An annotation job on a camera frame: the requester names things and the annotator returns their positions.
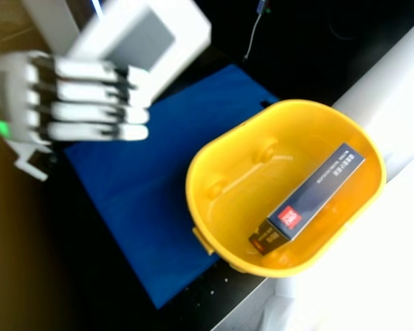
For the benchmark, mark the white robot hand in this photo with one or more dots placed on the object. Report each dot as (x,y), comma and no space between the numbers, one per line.
(31,103)

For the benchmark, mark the white box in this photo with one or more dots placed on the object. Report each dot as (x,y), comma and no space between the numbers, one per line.
(148,45)

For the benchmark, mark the calculator box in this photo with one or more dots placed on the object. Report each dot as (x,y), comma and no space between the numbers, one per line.
(314,196)

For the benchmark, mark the white column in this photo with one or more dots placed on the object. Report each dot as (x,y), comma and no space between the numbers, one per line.
(51,24)

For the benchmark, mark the blue light strip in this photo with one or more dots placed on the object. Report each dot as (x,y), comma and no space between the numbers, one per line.
(96,6)

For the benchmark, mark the blue mat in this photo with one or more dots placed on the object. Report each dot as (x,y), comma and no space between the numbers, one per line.
(141,207)

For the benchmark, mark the yellow plastic bin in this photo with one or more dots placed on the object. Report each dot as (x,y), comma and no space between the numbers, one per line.
(234,193)

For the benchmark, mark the white robot body shell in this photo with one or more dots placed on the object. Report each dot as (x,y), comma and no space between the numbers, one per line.
(376,276)

